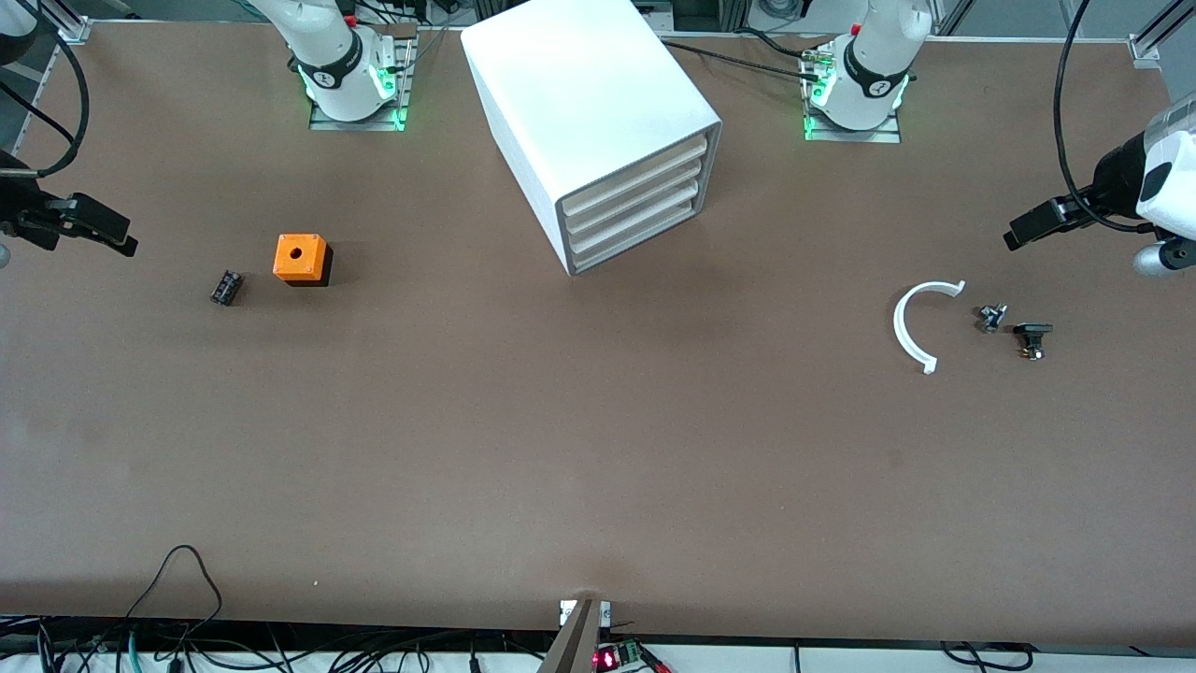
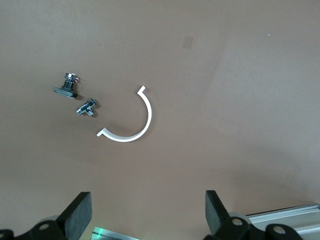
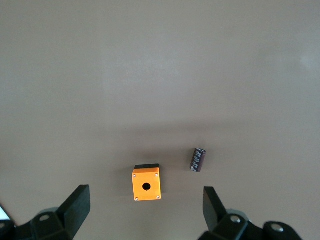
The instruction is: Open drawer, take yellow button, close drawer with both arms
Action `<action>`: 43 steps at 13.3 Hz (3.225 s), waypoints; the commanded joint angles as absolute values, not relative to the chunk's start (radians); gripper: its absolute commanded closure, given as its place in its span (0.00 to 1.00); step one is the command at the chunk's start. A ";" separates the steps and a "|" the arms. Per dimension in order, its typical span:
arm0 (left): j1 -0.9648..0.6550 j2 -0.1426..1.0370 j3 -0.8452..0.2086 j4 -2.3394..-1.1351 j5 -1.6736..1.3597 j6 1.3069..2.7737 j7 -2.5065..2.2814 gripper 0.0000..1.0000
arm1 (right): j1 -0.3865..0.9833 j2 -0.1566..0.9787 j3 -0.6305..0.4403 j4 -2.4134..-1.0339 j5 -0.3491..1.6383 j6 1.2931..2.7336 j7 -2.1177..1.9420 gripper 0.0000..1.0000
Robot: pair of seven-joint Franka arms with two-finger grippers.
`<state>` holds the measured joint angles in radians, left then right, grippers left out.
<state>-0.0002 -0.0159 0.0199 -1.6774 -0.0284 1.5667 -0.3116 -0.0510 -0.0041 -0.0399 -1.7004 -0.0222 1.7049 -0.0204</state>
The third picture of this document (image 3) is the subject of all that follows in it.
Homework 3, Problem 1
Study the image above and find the dark cylindrical capacitor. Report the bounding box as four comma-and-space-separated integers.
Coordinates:
189, 147, 208, 173

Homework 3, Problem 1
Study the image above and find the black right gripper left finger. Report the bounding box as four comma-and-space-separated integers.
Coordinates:
17, 184, 91, 240

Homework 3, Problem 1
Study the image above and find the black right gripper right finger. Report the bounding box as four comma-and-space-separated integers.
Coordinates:
198, 186, 266, 240

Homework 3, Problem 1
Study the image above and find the orange button enclosure box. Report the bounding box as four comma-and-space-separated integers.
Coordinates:
131, 163, 162, 202

